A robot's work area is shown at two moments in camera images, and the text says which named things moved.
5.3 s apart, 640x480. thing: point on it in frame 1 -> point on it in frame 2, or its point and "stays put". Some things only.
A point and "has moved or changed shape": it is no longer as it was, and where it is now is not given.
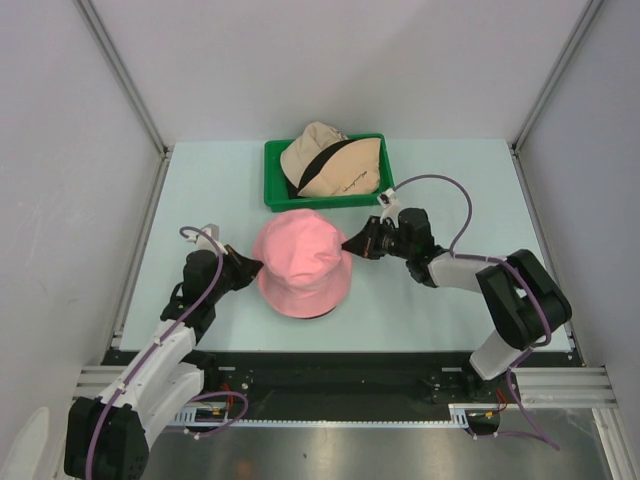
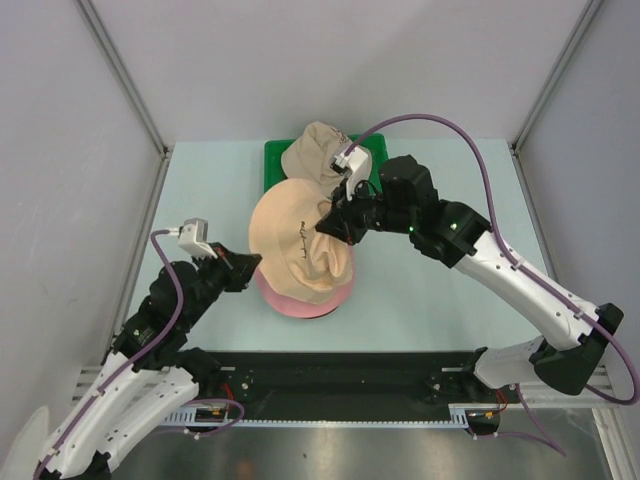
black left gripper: x=246 y=269 stays put
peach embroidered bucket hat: x=353 y=170 has moved or changed shape
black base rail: x=341 y=383 stays put
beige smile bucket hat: x=297 y=158 stays put
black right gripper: x=365 y=243 -> x=341 y=220
